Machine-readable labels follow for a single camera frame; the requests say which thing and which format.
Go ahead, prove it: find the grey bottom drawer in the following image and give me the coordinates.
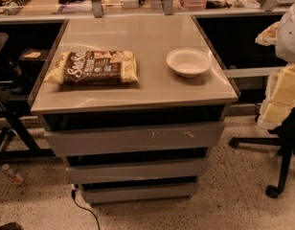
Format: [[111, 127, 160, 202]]
[[81, 182, 198, 204]]

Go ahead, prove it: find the white paper bowl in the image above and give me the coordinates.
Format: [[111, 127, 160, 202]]
[[167, 48, 212, 78]]

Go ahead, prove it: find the grey drawer cabinet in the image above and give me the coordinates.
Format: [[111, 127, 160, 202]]
[[28, 13, 241, 207]]

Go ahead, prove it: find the plastic bottle on floor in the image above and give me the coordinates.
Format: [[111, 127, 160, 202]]
[[2, 164, 24, 185]]

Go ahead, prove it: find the grey middle drawer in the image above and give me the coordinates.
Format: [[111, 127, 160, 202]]
[[66, 158, 208, 184]]

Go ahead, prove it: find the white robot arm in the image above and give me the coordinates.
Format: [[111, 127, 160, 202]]
[[255, 2, 295, 129]]

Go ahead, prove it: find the grey top drawer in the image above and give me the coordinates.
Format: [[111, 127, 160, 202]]
[[45, 122, 224, 157]]

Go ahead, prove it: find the long background workbench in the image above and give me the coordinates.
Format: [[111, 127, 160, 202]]
[[0, 0, 295, 21]]

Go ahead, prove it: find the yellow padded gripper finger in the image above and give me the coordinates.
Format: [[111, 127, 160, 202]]
[[256, 21, 295, 129]]

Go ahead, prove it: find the black office chair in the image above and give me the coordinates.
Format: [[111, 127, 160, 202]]
[[229, 107, 295, 198]]

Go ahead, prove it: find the grey drawer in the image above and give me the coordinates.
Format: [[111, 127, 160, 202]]
[[45, 122, 224, 157], [81, 182, 198, 204], [66, 158, 208, 184]]

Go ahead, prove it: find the black power cable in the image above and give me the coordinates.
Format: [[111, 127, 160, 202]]
[[70, 189, 102, 230]]

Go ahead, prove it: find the brown yellow snack bag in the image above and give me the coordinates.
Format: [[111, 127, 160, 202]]
[[44, 51, 139, 85]]

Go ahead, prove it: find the black desk frame left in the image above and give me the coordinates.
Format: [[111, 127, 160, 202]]
[[0, 86, 56, 174]]

